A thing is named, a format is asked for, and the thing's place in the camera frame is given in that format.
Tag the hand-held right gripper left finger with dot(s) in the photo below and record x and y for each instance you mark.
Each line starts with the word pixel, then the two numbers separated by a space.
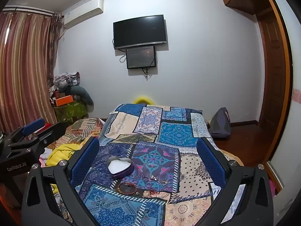
pixel 85 162

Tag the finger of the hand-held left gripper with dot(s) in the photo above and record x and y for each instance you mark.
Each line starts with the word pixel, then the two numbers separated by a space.
pixel 34 125
pixel 57 131

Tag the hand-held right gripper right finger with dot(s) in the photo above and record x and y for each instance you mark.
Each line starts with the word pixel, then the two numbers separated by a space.
pixel 210 164

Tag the purple heart-shaped tin box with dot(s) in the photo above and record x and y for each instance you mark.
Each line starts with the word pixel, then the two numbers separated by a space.
pixel 118 167

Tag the red box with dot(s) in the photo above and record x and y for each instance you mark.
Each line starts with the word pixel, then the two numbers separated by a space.
pixel 47 126

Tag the yellow cloth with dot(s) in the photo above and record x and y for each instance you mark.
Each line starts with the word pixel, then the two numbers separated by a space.
pixel 63 151

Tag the green patterned box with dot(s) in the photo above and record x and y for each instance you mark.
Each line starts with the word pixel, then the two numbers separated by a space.
pixel 70 113

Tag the orange striped blanket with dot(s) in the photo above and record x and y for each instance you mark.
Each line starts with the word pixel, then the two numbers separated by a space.
pixel 82 127

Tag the orange box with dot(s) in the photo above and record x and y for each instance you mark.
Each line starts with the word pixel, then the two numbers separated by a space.
pixel 63 100

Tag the grey backpack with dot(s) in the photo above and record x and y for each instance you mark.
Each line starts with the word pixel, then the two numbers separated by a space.
pixel 219 124

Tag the patchwork printed blanket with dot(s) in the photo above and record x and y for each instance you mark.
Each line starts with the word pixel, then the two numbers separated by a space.
pixel 181 131

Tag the pile of clothes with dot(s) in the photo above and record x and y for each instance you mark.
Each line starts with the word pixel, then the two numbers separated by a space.
pixel 65 81

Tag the striped red curtain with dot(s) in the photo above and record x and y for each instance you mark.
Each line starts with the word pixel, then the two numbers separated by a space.
pixel 25 70

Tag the yellow plastic object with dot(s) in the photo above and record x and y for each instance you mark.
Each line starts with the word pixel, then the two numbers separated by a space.
pixel 141 98

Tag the wooden door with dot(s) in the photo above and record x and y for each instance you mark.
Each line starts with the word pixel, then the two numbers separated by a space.
pixel 274 75

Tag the white air conditioner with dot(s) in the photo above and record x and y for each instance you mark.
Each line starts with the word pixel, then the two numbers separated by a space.
pixel 83 10

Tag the small black wall monitor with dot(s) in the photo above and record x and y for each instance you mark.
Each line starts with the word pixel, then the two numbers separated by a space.
pixel 141 57

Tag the black wall television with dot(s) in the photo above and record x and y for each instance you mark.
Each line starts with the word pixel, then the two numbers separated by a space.
pixel 140 31

